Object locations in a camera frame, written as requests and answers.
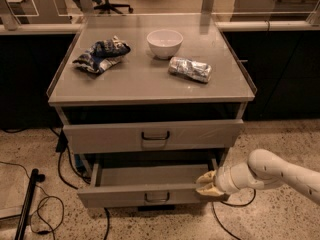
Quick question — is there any silver foil snack bag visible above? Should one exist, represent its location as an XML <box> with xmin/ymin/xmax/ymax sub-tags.
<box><xmin>168</xmin><ymin>57</ymin><xmax>212</xmax><ymax>83</ymax></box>

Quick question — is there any grey drawer cabinet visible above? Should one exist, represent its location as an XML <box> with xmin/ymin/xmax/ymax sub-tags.
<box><xmin>46</xmin><ymin>13</ymin><xmax>258</xmax><ymax>212</ymax></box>

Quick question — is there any black floor cable right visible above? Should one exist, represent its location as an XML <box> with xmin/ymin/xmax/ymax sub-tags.
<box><xmin>211</xmin><ymin>188</ymin><xmax>257</xmax><ymax>240</ymax></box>

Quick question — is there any black floor cable left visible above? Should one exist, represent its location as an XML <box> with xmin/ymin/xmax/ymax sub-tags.
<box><xmin>49</xmin><ymin>127</ymin><xmax>111</xmax><ymax>240</ymax></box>

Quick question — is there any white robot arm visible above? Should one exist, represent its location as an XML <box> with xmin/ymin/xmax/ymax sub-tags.
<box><xmin>196</xmin><ymin>149</ymin><xmax>320</xmax><ymax>204</ymax></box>

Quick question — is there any background grey desk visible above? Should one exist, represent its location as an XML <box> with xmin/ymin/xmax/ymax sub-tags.
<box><xmin>231</xmin><ymin>0</ymin><xmax>319</xmax><ymax>22</ymax></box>

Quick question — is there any drawer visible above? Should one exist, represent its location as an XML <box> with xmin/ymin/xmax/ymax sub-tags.
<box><xmin>63</xmin><ymin>119</ymin><xmax>243</xmax><ymax>154</ymax></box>
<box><xmin>78</xmin><ymin>163</ymin><xmax>229</xmax><ymax>208</ymax></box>

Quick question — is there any white bowl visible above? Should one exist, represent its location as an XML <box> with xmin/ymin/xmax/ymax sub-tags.
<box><xmin>147</xmin><ymin>29</ymin><xmax>184</xmax><ymax>59</ymax></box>

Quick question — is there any black pole on floor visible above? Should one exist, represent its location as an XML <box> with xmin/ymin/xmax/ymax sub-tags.
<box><xmin>14</xmin><ymin>169</ymin><xmax>45</xmax><ymax>240</ymax></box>

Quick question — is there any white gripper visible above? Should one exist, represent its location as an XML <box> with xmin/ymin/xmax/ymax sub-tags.
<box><xmin>196</xmin><ymin>162</ymin><xmax>249</xmax><ymax>200</ymax></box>

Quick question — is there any black floor cable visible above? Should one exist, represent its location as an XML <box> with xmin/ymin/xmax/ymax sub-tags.
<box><xmin>49</xmin><ymin>127</ymin><xmax>111</xmax><ymax>240</ymax></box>
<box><xmin>211</xmin><ymin>188</ymin><xmax>257</xmax><ymax>240</ymax></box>

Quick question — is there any blue white chip bag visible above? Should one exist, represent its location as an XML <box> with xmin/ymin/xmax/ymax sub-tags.
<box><xmin>73</xmin><ymin>36</ymin><xmax>131</xmax><ymax>75</ymax></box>

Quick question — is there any thin black looped cable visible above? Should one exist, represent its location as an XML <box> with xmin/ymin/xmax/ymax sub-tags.
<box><xmin>0</xmin><ymin>160</ymin><xmax>65</xmax><ymax>235</ymax></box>

